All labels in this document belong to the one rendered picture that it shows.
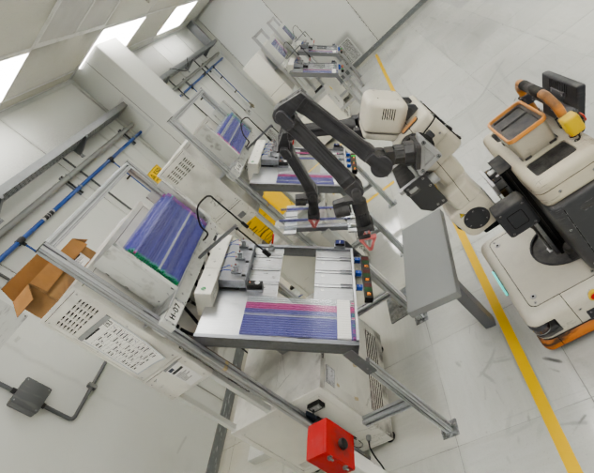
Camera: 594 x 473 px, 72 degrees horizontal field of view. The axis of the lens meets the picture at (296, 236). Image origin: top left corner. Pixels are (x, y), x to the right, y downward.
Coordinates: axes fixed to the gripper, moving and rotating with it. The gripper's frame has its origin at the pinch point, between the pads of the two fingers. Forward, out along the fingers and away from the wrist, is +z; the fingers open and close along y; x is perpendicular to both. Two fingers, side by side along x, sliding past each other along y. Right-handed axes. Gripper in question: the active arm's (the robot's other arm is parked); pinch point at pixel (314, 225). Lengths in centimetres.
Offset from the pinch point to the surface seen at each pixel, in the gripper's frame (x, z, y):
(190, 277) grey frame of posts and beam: -58, -8, 54
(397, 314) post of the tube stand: 52, 74, -2
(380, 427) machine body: 31, 71, 80
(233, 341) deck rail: -34, 6, 81
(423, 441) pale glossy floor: 51, 76, 85
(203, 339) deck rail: -47, 5, 81
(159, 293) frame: -66, -12, 70
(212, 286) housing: -47, -4, 57
